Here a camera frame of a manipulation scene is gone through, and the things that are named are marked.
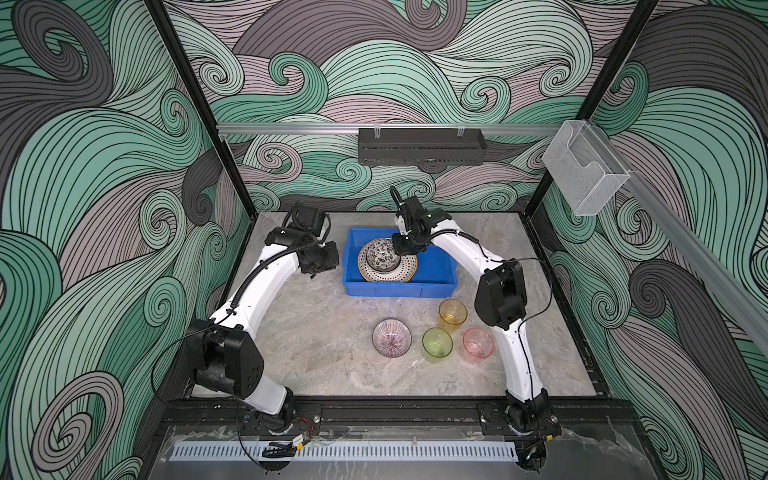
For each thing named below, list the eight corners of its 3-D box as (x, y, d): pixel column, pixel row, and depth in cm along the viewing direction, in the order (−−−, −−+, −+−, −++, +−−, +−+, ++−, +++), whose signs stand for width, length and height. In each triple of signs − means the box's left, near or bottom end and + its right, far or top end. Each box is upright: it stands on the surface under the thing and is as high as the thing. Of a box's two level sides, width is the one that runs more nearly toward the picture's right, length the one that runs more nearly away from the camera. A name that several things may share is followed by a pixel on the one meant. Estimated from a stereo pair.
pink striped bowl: (372, 358, 85) (372, 352, 81) (372, 325, 92) (372, 318, 88) (411, 358, 85) (412, 352, 81) (408, 325, 92) (410, 318, 88)
